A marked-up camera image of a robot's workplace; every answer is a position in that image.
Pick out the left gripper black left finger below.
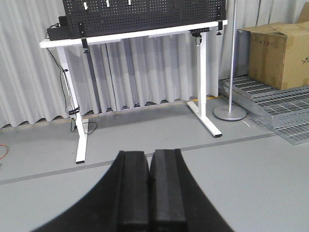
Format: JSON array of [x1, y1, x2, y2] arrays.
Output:
[[36, 151, 150, 232]]

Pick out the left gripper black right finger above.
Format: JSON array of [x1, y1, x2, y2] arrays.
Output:
[[150, 149, 233, 232]]

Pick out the white standing desk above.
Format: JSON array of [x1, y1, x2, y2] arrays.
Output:
[[39, 20, 228, 164]]

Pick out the silver floor lamp stand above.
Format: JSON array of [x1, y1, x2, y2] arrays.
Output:
[[213, 0, 247, 121]]

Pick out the grey pleated curtain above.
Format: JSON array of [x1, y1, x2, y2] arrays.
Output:
[[0, 0, 309, 129]]

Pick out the metal floor grating stack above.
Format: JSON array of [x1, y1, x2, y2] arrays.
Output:
[[232, 76, 309, 145]]

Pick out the black box on desk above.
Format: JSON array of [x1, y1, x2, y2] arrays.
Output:
[[46, 16, 71, 41]]

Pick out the large cardboard box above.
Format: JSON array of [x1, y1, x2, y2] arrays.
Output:
[[242, 2, 309, 90]]

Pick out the black perforated pegboard panel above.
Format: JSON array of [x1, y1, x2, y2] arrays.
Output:
[[63, 0, 226, 39]]

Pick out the black power cable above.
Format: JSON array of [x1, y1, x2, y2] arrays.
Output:
[[47, 47, 98, 135]]

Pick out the orange cable on floor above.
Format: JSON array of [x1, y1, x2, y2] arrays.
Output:
[[0, 144, 9, 160]]

